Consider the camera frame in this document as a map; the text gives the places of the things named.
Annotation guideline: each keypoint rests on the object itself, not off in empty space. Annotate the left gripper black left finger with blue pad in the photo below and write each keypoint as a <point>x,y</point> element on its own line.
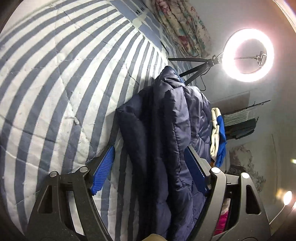
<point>51,217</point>

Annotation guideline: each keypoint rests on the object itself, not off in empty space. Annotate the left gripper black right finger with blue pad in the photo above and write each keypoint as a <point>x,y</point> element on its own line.
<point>247,218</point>

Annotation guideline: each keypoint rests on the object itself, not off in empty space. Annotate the navy puffer jacket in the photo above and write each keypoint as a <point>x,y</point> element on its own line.
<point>157,125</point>

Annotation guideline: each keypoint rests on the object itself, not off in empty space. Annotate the dark hanging clothes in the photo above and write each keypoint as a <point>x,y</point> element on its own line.
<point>240,130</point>

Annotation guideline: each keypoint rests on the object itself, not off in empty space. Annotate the black clothes rack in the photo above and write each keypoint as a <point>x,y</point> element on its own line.
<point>251,106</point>

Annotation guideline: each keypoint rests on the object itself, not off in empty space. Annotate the pink cloth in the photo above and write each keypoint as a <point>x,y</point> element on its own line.
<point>220,227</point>

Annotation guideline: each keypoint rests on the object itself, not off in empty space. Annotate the bright blue garment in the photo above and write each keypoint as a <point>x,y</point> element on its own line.
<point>222,143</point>

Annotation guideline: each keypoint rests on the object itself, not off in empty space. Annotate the striped hanging garment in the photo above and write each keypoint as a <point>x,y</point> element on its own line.
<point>240,117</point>

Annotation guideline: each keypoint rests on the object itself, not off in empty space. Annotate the cream folded garment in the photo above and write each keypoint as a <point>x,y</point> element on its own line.
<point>215,138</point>

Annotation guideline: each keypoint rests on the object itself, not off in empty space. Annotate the blue white striped mattress pad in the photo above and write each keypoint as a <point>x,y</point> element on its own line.
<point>65,68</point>

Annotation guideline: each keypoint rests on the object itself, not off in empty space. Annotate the black tripod stand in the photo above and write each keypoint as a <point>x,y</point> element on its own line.
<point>202,68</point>

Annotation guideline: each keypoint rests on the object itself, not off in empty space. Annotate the phone holder clamp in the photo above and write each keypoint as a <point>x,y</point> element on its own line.
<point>261,58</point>

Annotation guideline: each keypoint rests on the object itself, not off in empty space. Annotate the floral folded quilt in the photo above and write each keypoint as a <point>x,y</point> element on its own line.
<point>183,24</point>

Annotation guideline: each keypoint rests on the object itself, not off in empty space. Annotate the blue checkered bed sheet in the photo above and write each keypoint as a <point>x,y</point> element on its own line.
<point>159,41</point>

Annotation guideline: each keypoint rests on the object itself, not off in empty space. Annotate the white ring light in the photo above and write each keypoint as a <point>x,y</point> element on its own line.
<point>246,70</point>

